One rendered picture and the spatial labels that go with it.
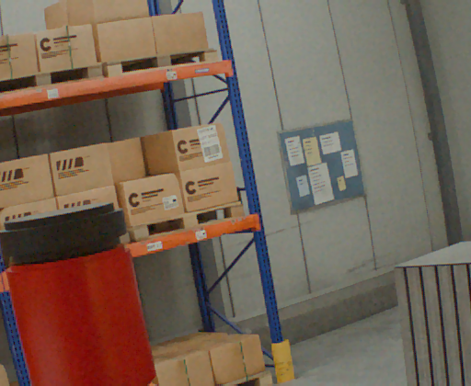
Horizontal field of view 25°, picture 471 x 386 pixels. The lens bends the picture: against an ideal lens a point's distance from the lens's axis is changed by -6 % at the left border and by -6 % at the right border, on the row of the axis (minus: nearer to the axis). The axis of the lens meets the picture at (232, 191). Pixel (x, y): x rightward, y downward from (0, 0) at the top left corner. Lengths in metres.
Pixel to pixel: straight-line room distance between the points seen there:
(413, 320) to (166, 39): 7.64
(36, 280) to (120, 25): 9.14
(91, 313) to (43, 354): 0.03
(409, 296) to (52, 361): 1.92
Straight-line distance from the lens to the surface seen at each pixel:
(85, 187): 9.12
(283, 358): 10.18
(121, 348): 0.39
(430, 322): 2.26
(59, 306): 0.39
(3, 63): 8.84
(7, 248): 0.40
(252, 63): 12.02
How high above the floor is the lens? 2.36
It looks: 3 degrees down
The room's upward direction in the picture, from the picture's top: 10 degrees counter-clockwise
